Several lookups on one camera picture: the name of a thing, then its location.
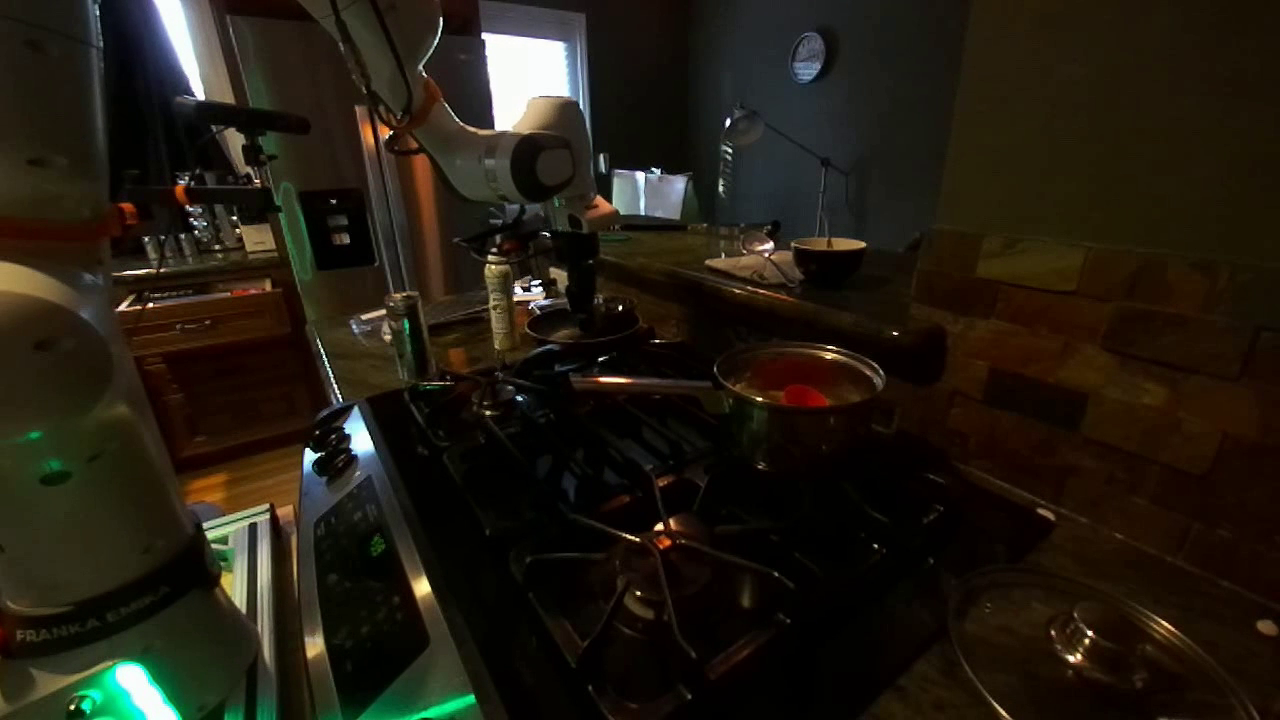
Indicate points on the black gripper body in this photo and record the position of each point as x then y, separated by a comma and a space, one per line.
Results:
579, 254

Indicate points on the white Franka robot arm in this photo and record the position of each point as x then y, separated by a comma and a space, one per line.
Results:
80, 403

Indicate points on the black frying pan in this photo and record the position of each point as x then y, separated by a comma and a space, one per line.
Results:
551, 334

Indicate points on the small black bowl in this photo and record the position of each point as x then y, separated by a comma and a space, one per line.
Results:
830, 260

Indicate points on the glass pot lid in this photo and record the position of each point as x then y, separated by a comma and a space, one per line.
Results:
1014, 654

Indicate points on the white container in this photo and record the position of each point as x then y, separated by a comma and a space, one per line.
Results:
648, 193

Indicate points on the stainless refrigerator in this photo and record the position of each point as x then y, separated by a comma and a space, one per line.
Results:
425, 241

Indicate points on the clear glass dish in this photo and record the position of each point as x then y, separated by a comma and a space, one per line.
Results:
369, 325

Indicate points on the thin metal desk lamp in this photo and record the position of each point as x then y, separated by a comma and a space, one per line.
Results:
740, 131

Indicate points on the red tomato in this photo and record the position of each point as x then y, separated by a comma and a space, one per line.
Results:
803, 393

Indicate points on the black gas stove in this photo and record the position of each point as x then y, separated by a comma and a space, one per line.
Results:
533, 532

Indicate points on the black stove knob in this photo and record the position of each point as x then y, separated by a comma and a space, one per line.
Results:
327, 424
339, 463

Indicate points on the wooden cabinet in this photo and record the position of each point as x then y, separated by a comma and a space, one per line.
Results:
213, 362

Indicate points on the black kitchen appliance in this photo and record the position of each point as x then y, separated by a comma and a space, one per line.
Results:
232, 120

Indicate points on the bright narrow window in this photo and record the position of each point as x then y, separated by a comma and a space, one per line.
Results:
179, 45

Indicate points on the black switch panel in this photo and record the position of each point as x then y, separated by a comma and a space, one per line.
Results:
339, 231

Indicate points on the round wall clock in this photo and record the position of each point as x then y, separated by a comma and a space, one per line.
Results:
810, 58

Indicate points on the aluminium base frame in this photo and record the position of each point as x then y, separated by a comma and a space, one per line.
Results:
255, 586

